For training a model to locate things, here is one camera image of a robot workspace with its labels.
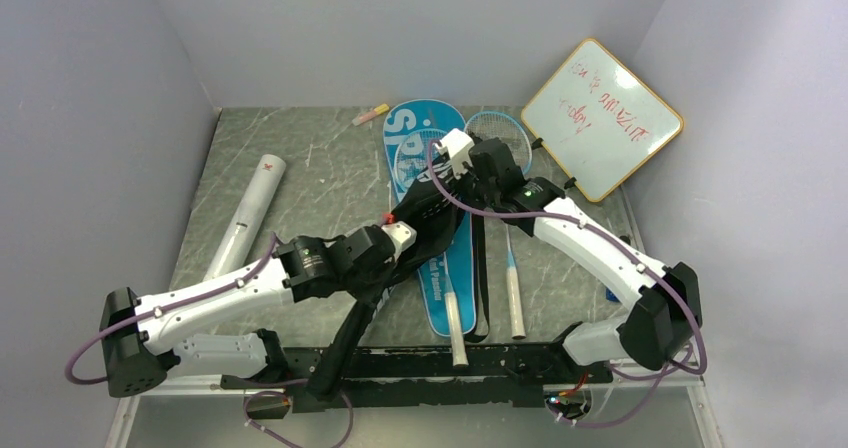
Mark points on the blue white badminton racket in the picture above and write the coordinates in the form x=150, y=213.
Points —
x=493, y=124

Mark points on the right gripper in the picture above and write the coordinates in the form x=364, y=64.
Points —
x=463, y=168

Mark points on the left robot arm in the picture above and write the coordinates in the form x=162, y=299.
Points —
x=149, y=339

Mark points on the white dry erase board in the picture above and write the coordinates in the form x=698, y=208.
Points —
x=599, y=121

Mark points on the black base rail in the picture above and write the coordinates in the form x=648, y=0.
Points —
x=519, y=374

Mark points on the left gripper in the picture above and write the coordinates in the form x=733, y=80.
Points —
x=385, y=267

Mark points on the black racket cover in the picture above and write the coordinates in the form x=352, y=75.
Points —
x=426, y=209

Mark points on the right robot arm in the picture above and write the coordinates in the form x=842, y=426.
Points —
x=663, y=323

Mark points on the white shuttlecock tube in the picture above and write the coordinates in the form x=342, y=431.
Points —
x=244, y=225

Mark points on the blue racket cover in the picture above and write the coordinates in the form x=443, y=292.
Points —
x=406, y=131

